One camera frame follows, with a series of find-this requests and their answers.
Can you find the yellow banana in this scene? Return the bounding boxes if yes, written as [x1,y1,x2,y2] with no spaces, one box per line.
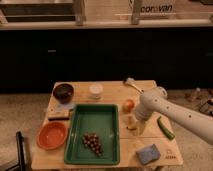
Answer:
[127,116,137,130]

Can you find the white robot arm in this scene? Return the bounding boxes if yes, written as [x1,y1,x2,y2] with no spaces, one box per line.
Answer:
[135,87,213,145]

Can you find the dark brown bowl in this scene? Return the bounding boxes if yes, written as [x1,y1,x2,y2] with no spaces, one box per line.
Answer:
[53,83,74,104]

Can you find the red orange bowl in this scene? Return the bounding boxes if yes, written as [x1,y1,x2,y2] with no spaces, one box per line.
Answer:
[37,121,68,150]

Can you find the orange red apple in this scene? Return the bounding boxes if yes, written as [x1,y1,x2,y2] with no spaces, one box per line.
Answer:
[123,99,135,113]

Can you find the green cucumber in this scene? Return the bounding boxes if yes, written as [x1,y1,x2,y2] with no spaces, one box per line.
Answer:
[157,116,175,140]

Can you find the green plastic tray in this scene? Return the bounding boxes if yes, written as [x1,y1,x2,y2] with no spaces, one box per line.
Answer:
[64,104,120,165]

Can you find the bunch of dark grapes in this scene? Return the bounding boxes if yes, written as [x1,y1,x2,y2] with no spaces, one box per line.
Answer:
[82,133,103,156]

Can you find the white cup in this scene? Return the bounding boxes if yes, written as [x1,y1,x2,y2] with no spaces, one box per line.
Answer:
[89,84,103,99]

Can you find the light blue cloth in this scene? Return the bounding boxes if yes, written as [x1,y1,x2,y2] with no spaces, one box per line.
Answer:
[55,103,75,111]

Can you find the wooden block brush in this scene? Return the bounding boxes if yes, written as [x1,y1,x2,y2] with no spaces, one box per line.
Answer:
[47,110,70,121]

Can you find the convan labelled box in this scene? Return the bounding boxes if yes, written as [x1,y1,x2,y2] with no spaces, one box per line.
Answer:
[140,0,176,18]

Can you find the black chair frame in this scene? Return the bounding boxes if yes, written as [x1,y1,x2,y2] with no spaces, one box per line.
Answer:
[0,131,26,171]

